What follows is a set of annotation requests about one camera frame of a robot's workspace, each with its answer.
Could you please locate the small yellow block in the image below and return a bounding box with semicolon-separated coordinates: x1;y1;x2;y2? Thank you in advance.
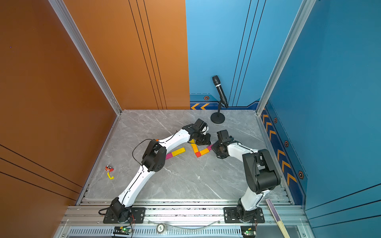
190;139;199;153

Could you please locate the yellow-orange block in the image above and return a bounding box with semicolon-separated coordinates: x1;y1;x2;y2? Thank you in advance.
199;148;210;156

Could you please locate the long yellow block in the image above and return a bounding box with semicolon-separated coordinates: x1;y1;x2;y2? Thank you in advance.
172;147;186;157

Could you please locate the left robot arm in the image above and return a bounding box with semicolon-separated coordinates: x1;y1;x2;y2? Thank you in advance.
108;123;211;223

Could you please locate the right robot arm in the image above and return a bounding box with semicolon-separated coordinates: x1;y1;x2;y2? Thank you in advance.
212;141;281;223

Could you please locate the black microphone on stand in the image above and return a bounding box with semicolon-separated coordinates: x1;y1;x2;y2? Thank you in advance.
210;75;229;124

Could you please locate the folded fan stick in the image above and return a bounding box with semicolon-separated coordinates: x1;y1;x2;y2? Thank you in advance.
266;198;290;238

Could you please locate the right green circuit board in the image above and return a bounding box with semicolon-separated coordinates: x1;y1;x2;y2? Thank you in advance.
240;226;257;238

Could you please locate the green circuit board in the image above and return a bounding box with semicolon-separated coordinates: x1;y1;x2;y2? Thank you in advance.
113;226;133;238
240;226;257;238

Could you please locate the yellow plastic hook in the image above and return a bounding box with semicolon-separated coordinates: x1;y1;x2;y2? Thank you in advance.
107;172;115;180

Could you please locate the red toy car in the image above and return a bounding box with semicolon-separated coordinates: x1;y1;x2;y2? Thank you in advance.
105;165;114;173

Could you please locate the left green circuit board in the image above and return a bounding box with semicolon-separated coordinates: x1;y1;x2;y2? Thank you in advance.
113;226;133;238

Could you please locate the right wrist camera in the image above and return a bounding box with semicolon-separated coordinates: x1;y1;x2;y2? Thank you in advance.
217;130;234;144

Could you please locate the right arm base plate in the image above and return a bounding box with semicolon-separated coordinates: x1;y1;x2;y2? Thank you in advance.
224;206;265;224

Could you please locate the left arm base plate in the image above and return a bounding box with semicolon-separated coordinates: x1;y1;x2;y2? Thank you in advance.
103;207;146;225

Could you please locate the aluminium front rail frame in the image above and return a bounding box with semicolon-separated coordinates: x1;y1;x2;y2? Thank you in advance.
53;198;316;238

